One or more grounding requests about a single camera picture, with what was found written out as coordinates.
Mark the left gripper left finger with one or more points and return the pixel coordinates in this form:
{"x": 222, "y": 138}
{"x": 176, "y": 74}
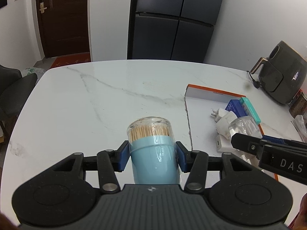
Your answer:
{"x": 108, "y": 163}

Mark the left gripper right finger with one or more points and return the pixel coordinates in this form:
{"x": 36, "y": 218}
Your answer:
{"x": 195, "y": 163}

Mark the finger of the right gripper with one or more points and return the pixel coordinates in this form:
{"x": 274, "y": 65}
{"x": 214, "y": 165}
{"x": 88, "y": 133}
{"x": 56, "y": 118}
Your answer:
{"x": 284, "y": 141}

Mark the black power adapter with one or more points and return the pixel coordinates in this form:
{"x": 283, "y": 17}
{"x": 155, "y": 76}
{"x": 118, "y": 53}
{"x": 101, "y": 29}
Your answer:
{"x": 224, "y": 145}

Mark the light blue toothpick jar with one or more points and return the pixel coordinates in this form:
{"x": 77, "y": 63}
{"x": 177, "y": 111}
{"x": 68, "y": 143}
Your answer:
{"x": 153, "y": 151}

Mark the white plug-in repellent device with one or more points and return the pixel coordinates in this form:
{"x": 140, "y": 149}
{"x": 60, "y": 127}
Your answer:
{"x": 229, "y": 125}

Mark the white charger cube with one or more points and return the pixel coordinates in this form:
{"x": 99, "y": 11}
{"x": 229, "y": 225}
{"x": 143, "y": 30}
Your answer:
{"x": 218, "y": 114}

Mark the person's right hand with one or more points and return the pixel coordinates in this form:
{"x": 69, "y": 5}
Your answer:
{"x": 300, "y": 221}

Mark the teal paper box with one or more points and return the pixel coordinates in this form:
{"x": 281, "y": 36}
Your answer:
{"x": 249, "y": 109}

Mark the brown patterned packet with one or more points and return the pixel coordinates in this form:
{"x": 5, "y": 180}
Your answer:
{"x": 298, "y": 104}

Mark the orange-rimmed white tray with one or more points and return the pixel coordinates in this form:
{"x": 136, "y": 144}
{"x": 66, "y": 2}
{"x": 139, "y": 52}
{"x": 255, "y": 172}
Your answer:
{"x": 200, "y": 102}

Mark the dark air fryer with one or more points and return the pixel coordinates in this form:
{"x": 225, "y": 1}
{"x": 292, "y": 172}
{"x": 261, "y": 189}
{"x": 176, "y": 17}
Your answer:
{"x": 282, "y": 72}

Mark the red doormat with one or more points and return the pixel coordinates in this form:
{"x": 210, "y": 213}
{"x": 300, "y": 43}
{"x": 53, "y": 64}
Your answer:
{"x": 71, "y": 59}

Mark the black chair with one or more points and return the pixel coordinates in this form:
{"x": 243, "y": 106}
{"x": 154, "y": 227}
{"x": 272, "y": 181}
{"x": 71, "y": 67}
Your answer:
{"x": 15, "y": 90}

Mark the white plastic bag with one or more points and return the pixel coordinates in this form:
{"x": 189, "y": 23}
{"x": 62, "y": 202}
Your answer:
{"x": 33, "y": 70}

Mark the black refrigerator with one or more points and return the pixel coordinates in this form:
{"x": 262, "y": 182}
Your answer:
{"x": 179, "y": 30}

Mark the dark brown door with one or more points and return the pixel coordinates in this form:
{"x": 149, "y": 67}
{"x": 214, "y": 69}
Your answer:
{"x": 63, "y": 27}

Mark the gold door handle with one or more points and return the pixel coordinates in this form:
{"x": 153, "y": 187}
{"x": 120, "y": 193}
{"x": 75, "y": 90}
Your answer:
{"x": 42, "y": 8}

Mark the black wall panel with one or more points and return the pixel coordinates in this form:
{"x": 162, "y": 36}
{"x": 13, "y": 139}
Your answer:
{"x": 3, "y": 3}

